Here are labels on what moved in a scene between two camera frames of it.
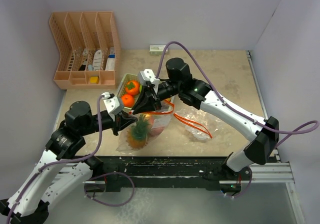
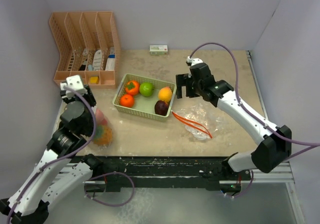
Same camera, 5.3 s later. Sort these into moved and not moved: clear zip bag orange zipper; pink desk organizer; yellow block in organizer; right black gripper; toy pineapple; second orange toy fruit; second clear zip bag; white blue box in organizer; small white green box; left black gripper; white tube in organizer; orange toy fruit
Moved: clear zip bag orange zipper; right black gripper; toy pineapple; left black gripper
Not moved: orange toy fruit; white tube in organizer; second orange toy fruit; white blue box in organizer; second clear zip bag; yellow block in organizer; pink desk organizer; small white green box
